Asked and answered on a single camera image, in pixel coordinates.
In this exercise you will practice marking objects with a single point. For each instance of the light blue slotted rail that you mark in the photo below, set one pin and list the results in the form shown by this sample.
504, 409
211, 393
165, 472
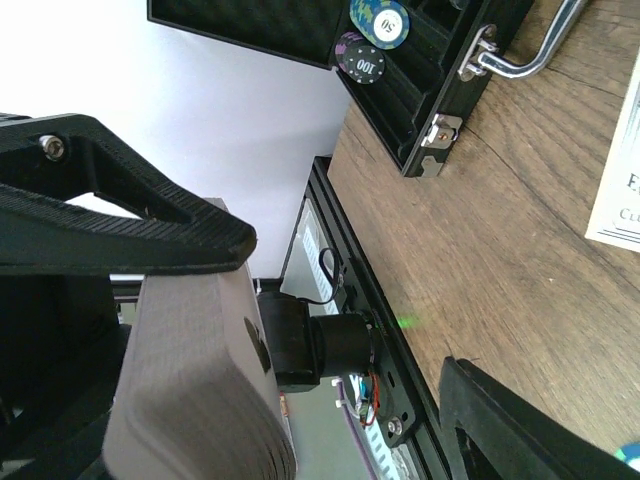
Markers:
320, 261

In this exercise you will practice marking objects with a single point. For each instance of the black poker set case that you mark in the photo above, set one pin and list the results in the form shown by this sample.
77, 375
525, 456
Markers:
431, 82

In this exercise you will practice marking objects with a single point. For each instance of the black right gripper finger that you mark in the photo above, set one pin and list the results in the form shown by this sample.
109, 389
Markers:
489, 432

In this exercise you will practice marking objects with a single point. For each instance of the teal chip in case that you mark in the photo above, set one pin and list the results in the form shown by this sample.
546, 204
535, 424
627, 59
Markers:
385, 24

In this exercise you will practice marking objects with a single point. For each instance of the playing card deck box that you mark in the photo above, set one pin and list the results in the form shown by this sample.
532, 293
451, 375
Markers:
614, 218

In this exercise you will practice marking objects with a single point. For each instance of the black purple chip in case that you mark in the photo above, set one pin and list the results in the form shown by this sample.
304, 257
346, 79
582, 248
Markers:
359, 59

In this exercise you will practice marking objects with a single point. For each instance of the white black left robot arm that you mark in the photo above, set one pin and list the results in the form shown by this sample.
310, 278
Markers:
303, 348

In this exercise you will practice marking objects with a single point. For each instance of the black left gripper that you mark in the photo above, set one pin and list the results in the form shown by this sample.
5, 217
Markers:
77, 200

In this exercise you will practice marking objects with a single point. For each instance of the blue patterned card deck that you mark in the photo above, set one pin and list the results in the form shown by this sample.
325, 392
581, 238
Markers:
197, 396

